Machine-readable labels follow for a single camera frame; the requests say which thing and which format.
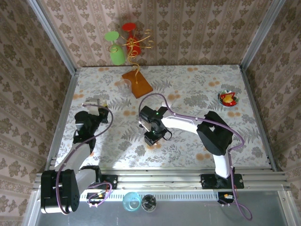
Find dark clear drinking glass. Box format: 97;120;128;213
141;194;158;212

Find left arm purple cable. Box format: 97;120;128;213
55;103;114;215

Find black connector box orange wires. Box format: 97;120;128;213
218;192;236;204
86;192;107;205

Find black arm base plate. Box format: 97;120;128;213
76;174;118;190
200;173;245;189

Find teal drinking glass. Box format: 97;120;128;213
122;192;142;212

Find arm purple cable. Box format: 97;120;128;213
55;103;114;215
139;93;253;222

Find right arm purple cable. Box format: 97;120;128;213
139;93;253;222

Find gold wire glass rack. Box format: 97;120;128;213
108;29;155;99

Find red wine glass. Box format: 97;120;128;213
121;22;142;55

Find white slotted cable duct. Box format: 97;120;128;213
79;192;221;201

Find aluminium extrusion frame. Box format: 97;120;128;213
22;0;294;226

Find green wine glass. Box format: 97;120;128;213
104;31;127;66

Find floral patterned table cover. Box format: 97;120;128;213
57;65;271;169

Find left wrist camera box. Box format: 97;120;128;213
82;98;104;111

